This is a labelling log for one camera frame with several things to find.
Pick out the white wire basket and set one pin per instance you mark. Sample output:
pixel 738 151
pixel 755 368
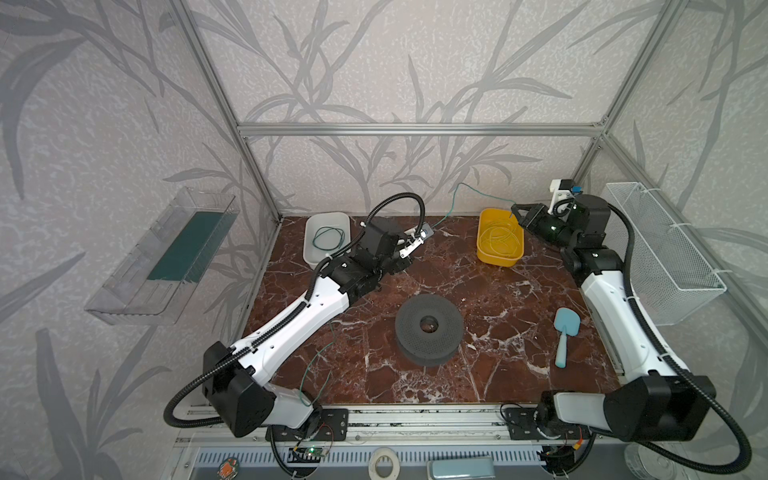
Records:
pixel 668 272

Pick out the clear wall shelf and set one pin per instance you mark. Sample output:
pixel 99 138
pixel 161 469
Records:
pixel 158 277

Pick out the yellow plastic bin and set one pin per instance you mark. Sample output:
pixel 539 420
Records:
pixel 500 239

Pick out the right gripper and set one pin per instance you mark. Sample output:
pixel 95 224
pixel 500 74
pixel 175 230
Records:
pixel 531 218

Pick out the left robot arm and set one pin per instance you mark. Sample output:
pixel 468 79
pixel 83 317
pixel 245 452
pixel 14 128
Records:
pixel 235 387

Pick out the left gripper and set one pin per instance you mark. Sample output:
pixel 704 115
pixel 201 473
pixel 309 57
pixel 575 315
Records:
pixel 398 257

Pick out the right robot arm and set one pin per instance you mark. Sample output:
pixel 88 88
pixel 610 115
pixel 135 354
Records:
pixel 660 400

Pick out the aluminium mounting rail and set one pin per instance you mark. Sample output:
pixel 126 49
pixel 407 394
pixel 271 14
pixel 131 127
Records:
pixel 388 425

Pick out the grey perforated spool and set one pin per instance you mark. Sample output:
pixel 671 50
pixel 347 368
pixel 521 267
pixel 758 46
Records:
pixel 429 329

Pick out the white tape roll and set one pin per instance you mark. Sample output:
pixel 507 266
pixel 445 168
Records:
pixel 384 464

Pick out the white plastic bin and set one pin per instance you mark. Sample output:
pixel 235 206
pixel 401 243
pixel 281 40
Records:
pixel 325 234

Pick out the light blue box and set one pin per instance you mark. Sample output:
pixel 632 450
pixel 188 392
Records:
pixel 461 469

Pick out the light blue spatula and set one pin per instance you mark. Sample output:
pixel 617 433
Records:
pixel 567 322

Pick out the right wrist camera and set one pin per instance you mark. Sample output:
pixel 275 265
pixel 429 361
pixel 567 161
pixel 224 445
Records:
pixel 562 190

